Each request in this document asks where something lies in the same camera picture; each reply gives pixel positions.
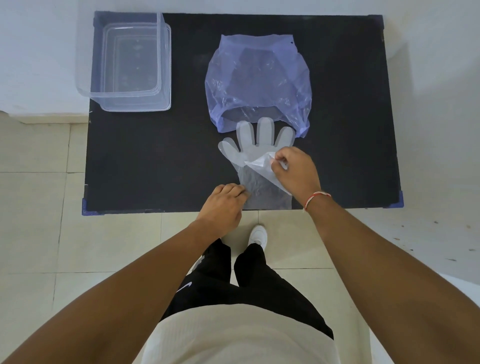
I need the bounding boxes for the person's left hand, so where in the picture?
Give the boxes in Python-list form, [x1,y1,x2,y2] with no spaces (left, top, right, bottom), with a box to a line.
[196,183,250,240]

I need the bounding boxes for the person's right hand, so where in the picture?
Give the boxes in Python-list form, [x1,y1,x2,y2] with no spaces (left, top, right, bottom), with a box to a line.
[270,146,323,206]

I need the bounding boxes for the clear plastic disposable glove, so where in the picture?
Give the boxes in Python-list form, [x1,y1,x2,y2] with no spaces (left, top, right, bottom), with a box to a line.
[218,117,297,211]

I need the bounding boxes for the person's left forearm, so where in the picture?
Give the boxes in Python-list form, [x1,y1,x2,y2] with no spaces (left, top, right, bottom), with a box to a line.
[0,220,223,364]

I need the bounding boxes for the person's right forearm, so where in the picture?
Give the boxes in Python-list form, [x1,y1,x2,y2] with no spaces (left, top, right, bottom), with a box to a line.
[304,195,480,364]

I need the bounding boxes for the white shoe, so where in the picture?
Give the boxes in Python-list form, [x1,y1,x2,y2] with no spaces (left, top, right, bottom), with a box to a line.
[247,224,269,252]

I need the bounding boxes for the red and white wrist thread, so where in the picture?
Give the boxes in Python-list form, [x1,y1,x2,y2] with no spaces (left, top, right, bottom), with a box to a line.
[303,191,332,213]

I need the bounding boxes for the blue plastic bag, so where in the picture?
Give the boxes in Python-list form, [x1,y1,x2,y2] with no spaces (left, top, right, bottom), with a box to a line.
[205,34,313,139]

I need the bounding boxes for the black trousers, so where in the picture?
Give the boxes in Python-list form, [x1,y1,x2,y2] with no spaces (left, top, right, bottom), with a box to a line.
[161,238,335,340]

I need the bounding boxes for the white shirt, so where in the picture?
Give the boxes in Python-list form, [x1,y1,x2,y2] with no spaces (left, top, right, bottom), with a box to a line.
[140,304,342,364]

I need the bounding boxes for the clear plastic container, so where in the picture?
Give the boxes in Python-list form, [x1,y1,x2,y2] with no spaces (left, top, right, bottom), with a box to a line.
[76,12,172,113]

